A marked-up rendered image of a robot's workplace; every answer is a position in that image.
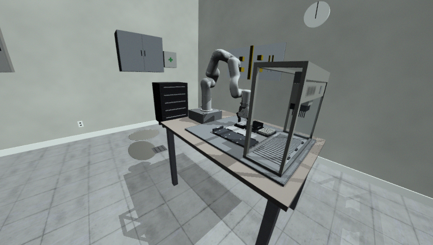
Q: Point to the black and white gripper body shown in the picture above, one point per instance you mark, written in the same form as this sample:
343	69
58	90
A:
243	111

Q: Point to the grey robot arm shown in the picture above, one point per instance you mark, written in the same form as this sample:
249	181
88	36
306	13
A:
213	73

